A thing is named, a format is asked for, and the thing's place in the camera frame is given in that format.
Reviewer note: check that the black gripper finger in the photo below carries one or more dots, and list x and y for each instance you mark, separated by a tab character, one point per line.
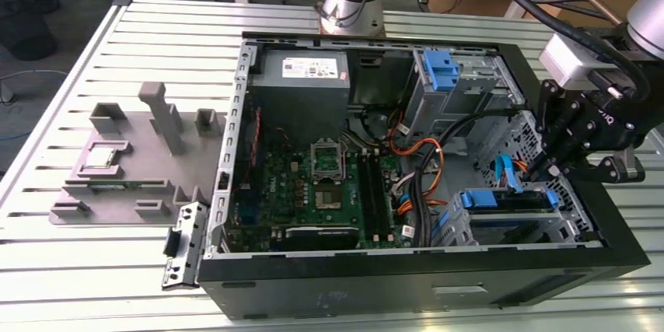
614	168
557	122

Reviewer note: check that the hard disk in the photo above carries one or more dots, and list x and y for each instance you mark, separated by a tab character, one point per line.
480	198

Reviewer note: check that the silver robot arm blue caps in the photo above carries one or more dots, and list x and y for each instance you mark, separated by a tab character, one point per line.
352	13

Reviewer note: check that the metal disk bay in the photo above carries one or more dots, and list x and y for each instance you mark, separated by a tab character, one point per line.
458	231

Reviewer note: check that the metal optical drive cage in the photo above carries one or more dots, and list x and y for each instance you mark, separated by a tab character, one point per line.
466	95

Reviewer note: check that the blue plastic drive latch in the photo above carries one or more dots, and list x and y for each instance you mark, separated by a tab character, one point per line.
437	69

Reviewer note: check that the black RAM slot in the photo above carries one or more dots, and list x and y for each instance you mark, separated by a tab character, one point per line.
384	200
369	192

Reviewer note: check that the CPU socket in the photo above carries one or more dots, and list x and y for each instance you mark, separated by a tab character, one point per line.
329	196

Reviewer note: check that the grey power supply unit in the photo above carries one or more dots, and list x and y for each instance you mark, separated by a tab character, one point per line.
300	106

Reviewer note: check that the black PC case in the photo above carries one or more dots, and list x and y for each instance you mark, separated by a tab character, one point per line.
414	293

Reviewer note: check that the green motherboard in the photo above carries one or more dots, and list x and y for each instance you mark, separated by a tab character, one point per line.
290	170

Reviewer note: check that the black graphics card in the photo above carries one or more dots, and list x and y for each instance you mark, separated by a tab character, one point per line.
321	236

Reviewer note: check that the grey parts rack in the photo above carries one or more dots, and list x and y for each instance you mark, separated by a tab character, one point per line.
150	161

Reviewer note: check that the green RAM stick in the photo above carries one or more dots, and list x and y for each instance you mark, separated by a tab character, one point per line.
116	187

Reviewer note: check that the silver CPU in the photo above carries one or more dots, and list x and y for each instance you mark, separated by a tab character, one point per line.
100	160

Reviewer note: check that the black round bin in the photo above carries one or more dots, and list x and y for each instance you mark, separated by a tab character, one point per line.
33	42

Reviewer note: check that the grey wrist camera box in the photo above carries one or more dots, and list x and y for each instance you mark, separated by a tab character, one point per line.
565	60

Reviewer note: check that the hinged grey metal bracket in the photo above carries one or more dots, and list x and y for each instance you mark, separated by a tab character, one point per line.
189	238

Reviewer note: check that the white post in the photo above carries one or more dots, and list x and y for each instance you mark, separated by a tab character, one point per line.
5	93

